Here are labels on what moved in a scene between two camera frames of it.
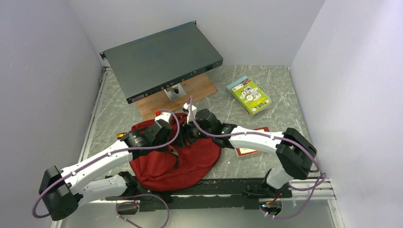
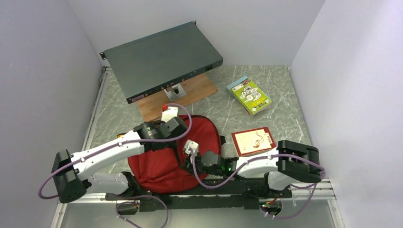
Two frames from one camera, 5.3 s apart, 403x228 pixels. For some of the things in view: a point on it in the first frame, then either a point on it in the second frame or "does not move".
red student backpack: [173, 166] does not move
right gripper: [185, 134] -> [188, 165]
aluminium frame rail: [104, 74] does not move
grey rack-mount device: [158, 62] does not move
